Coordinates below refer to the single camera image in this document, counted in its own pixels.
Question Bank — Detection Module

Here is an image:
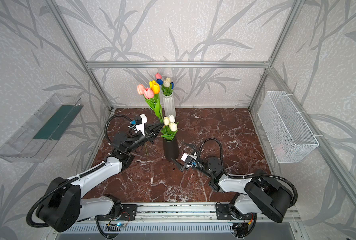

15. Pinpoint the black cone vase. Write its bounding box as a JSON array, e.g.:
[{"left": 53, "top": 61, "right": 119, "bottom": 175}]
[{"left": 163, "top": 138, "right": 179, "bottom": 161}]

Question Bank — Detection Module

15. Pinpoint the white ribbed vase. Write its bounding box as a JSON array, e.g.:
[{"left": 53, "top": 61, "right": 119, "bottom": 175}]
[{"left": 163, "top": 93, "right": 177, "bottom": 118}]

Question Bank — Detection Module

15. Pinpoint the pure yellow tulip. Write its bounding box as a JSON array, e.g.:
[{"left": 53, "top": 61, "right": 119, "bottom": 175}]
[{"left": 149, "top": 81, "right": 157, "bottom": 89}]

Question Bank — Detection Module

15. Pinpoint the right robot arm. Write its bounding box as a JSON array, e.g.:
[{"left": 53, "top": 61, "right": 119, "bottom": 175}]
[{"left": 178, "top": 143, "right": 298, "bottom": 223}]

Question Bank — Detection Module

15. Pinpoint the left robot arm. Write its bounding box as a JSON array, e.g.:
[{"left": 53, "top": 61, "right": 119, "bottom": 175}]
[{"left": 26, "top": 123, "right": 164, "bottom": 233}]

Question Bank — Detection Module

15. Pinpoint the pink object in basket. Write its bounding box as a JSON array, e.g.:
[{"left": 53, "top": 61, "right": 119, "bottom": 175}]
[{"left": 274, "top": 144, "right": 286, "bottom": 160}]

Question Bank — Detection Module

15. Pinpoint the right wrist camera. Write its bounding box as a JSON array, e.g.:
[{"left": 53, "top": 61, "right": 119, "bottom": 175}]
[{"left": 181, "top": 153, "right": 197, "bottom": 169}]

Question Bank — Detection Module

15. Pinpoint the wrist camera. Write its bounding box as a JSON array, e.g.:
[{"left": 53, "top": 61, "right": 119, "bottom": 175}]
[
  {"left": 181, "top": 153, "right": 197, "bottom": 169},
  {"left": 129, "top": 114, "right": 147, "bottom": 136}
]

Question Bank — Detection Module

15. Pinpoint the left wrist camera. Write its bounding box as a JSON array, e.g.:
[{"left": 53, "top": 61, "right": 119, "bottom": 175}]
[{"left": 129, "top": 114, "right": 147, "bottom": 136}]

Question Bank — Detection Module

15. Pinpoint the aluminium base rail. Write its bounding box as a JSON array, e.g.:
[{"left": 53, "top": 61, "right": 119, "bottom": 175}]
[{"left": 48, "top": 201, "right": 301, "bottom": 224}]

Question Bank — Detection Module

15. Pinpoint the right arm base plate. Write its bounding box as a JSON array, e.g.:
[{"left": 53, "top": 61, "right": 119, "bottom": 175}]
[{"left": 215, "top": 202, "right": 253, "bottom": 221}]

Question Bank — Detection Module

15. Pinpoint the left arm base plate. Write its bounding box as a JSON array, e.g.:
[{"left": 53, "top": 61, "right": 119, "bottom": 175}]
[{"left": 106, "top": 204, "right": 138, "bottom": 221}]

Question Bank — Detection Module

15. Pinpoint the right black cable hose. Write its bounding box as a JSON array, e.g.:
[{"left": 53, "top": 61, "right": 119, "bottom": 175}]
[{"left": 197, "top": 137, "right": 298, "bottom": 208}]

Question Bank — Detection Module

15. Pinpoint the black cable hose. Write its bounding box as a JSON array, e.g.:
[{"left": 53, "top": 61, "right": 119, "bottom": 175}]
[
  {"left": 25, "top": 114, "right": 134, "bottom": 228},
  {"left": 197, "top": 137, "right": 298, "bottom": 208}
]

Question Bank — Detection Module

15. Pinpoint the white wire mesh basket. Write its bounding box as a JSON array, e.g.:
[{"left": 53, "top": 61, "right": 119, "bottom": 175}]
[{"left": 258, "top": 91, "right": 319, "bottom": 164}]

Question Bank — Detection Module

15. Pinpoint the clear plastic wall shelf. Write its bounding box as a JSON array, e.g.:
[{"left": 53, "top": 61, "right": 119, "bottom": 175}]
[{"left": 0, "top": 94, "right": 84, "bottom": 163}]

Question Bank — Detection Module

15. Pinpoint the left black cable hose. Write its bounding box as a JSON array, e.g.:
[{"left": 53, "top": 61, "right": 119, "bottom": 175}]
[{"left": 25, "top": 114, "right": 134, "bottom": 228}]

